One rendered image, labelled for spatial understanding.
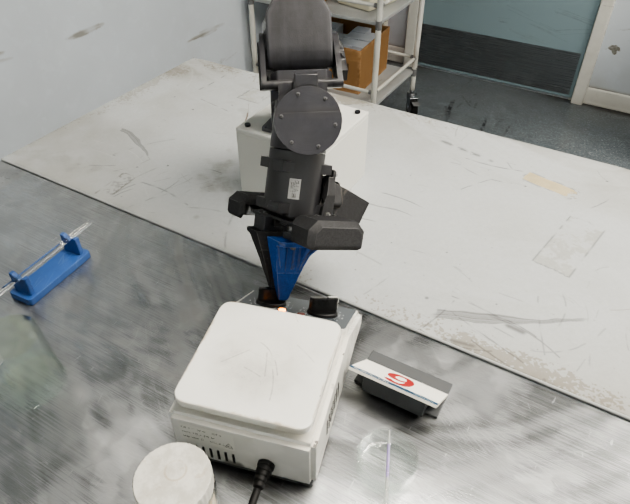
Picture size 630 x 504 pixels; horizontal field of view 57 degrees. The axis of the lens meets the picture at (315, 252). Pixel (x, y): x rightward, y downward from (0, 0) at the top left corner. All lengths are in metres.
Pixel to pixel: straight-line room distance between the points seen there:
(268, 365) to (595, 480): 0.31
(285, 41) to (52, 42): 1.59
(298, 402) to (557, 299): 0.37
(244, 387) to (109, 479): 0.16
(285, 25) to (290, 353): 0.30
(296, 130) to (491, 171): 0.51
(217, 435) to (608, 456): 0.36
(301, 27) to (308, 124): 0.12
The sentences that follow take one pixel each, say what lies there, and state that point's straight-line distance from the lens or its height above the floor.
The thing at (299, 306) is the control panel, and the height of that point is 0.94.
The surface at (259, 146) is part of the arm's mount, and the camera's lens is 0.80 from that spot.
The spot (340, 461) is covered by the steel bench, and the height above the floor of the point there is 0.90.
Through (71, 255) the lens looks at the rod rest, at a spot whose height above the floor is 0.91.
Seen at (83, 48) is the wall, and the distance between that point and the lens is 2.20.
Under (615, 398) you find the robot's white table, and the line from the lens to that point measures 0.67.
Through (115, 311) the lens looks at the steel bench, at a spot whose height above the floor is 0.90.
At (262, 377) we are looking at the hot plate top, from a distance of 0.51.
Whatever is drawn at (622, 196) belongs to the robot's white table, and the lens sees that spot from 0.96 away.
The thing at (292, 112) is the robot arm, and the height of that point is 1.16.
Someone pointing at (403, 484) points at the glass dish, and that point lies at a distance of 0.54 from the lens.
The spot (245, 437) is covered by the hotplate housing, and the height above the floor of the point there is 0.96.
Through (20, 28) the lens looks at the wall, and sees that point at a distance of 2.05.
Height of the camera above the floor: 1.39
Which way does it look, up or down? 40 degrees down
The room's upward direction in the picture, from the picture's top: straight up
